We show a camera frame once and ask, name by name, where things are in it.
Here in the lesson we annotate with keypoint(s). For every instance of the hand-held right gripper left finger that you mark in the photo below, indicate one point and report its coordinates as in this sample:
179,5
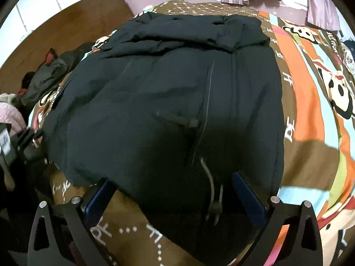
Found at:
95,201

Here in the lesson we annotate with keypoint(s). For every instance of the white patterned cloth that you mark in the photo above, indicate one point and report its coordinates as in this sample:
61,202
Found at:
350,58

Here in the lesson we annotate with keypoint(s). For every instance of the crumpled dark green jacket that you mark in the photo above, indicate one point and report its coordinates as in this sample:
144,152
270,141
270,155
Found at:
50,73

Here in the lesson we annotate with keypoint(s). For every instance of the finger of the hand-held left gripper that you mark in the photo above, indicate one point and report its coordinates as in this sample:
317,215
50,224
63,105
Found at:
30,138
34,155

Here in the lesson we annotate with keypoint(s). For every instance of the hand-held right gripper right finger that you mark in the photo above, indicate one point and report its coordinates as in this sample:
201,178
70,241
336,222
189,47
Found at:
249,198

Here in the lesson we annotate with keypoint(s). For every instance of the narrow pink curtain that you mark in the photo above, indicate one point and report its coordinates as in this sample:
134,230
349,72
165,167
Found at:
323,11

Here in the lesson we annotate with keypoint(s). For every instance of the black zip jacket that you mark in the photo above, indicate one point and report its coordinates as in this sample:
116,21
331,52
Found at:
155,102

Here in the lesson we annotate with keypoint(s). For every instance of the wooden headboard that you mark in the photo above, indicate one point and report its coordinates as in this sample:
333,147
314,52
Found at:
69,27

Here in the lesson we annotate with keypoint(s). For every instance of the pink fluffy garment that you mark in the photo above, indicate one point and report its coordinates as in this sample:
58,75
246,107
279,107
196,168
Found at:
12,116

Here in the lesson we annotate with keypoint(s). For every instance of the brown printed blanket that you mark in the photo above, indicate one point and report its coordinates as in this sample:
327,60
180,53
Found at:
305,102

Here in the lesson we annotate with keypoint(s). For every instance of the dark blue cap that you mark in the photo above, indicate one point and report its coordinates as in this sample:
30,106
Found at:
349,45

